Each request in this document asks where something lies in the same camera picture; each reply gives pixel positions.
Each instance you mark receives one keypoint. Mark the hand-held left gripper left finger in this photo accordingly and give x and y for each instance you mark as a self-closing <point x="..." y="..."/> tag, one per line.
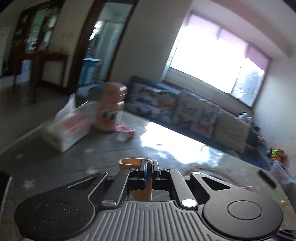
<point x="144" y="178"/>

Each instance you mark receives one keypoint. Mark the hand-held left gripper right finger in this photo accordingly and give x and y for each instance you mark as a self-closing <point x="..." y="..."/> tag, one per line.
<point x="155" y="173"/>

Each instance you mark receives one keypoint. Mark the cream sweater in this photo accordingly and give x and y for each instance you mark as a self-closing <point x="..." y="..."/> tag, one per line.
<point x="127" y="163"/>

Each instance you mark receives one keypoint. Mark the pink fluffy headband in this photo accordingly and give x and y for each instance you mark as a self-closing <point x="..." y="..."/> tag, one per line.
<point x="126" y="128"/>

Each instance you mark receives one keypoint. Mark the butterfly print cushion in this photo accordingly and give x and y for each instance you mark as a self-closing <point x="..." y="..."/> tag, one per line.
<point x="150" y="102"/>
<point x="198" y="115"/>

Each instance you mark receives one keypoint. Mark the pink cartoon face water bottle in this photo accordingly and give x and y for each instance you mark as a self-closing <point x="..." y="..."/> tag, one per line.
<point x="108" y="109"/>

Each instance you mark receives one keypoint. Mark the plain beige cushion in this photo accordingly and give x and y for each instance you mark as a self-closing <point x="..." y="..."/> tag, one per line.
<point x="231" y="132"/>

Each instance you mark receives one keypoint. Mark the dark blue sofa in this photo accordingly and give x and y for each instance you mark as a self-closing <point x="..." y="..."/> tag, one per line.
<point x="166" y="87"/>

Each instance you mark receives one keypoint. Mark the white pink tissue box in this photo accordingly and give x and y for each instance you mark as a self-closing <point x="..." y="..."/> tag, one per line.
<point x="69" y="129"/>

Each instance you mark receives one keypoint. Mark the white black plush toy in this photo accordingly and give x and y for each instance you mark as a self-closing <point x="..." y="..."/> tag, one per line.
<point x="244" y="115"/>

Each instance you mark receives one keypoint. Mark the black remote control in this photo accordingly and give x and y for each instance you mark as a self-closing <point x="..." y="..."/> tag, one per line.
<point x="267" y="178"/>

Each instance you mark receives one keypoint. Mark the blue white cabinet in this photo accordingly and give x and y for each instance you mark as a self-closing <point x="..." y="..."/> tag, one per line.
<point x="89" y="71"/>

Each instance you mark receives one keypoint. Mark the green plush toy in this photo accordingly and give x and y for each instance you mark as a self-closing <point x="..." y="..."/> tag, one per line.
<point x="276" y="153"/>

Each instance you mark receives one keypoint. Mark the large window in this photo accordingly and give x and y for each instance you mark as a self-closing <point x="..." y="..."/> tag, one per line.
<point x="203" y="58"/>

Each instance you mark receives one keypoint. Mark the white panel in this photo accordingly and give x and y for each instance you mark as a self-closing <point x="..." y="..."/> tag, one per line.
<point x="52" y="71"/>

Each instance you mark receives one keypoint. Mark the dark wooden side table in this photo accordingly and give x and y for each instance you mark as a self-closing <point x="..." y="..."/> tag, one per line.
<point x="34" y="55"/>

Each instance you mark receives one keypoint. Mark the dark wooden display cabinet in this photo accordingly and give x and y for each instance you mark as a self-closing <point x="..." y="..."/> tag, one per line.
<point x="20" y="34"/>

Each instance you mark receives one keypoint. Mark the dark wooden door frame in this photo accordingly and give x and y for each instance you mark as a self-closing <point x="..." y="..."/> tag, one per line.
<point x="81" y="46"/>

